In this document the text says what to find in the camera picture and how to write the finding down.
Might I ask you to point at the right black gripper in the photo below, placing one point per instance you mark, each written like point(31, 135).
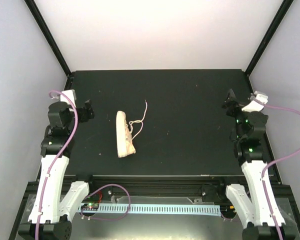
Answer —
point(228, 103)

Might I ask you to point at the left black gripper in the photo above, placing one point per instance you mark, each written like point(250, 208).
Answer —
point(85, 117)

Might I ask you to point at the white shoelace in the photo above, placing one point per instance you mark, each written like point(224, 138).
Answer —
point(139, 121)

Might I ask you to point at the white beige sneaker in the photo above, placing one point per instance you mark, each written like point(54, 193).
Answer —
point(124, 141)

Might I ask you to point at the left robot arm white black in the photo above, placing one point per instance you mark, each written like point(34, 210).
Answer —
point(51, 216)

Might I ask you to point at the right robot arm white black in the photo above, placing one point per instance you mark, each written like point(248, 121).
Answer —
point(256, 206)

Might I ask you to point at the left small circuit board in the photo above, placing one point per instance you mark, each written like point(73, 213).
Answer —
point(90, 206)

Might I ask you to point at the small circuit board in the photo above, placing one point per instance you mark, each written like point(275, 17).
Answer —
point(228, 209)
point(90, 206)

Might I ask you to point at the right small circuit board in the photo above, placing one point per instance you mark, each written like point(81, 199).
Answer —
point(228, 209)

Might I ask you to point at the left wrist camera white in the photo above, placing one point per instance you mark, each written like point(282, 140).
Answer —
point(69, 97)

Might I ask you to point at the black front frame rail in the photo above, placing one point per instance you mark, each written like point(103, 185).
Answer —
point(210, 188)

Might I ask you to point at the black aluminium frame right post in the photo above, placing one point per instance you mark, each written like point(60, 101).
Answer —
point(271, 30)

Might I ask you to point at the black aluminium frame post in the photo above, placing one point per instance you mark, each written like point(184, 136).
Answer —
point(39, 19)
point(271, 30)

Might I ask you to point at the black aluminium frame left post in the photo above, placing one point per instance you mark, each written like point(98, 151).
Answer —
point(39, 19)

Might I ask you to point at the light blue slotted cable duct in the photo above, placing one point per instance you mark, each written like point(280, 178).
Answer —
point(159, 209)

